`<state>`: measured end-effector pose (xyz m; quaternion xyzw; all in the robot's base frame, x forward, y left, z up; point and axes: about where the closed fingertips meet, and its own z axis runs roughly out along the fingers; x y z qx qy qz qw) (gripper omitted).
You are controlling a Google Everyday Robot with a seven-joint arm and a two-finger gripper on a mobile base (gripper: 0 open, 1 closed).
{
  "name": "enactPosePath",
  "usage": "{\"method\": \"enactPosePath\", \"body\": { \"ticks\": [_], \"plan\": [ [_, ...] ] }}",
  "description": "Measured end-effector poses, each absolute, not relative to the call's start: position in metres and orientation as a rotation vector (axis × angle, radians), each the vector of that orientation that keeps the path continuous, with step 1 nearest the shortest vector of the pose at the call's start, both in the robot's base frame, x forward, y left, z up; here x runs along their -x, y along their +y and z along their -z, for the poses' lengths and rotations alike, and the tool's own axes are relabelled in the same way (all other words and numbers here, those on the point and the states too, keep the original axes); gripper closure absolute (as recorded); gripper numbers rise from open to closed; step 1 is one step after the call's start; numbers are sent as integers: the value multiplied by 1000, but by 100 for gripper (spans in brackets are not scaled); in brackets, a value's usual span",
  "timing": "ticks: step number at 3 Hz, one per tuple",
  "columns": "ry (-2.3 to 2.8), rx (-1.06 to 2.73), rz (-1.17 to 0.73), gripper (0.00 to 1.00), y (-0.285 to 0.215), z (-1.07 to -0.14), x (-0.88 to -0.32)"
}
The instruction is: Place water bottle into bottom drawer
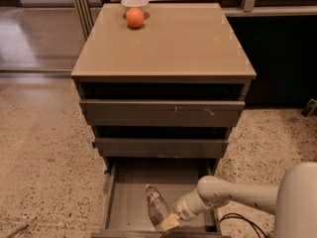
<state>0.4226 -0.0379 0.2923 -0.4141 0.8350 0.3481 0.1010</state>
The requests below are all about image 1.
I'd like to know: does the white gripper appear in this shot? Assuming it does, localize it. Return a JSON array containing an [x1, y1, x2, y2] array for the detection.
[[158, 193, 202, 232]]

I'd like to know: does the clear plastic water bottle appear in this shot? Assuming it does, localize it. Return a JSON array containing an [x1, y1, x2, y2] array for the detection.
[[145, 184, 170, 232]]

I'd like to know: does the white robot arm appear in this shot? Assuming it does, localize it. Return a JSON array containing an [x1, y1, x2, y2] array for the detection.
[[159, 162, 317, 238]]

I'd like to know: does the grey open bottom drawer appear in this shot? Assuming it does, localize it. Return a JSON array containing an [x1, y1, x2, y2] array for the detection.
[[91, 158, 229, 238]]

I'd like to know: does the grey middle drawer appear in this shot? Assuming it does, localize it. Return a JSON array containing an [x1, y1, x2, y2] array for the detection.
[[94, 138, 229, 159]]

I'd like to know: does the grey drawer cabinet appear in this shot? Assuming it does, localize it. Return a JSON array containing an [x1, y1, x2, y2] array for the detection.
[[70, 2, 258, 177]]

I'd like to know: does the grey top drawer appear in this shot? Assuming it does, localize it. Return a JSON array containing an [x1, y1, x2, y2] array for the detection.
[[79, 99, 245, 127]]

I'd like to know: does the grey metal rod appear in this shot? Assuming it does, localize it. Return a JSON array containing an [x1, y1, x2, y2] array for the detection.
[[5, 224, 29, 238]]

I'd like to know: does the dark device on floor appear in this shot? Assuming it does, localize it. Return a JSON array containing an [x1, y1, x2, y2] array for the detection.
[[301, 99, 317, 117]]

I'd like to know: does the orange fruit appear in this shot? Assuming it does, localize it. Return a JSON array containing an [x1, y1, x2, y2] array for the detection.
[[126, 8, 145, 28]]

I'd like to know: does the white plastic cup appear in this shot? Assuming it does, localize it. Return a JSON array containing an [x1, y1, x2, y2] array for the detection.
[[121, 0, 150, 13]]

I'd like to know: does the black cable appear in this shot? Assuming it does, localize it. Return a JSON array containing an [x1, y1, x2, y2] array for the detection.
[[218, 212, 269, 238]]

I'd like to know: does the metal window frame post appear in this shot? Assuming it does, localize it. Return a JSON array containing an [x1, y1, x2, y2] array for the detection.
[[73, 0, 93, 39]]

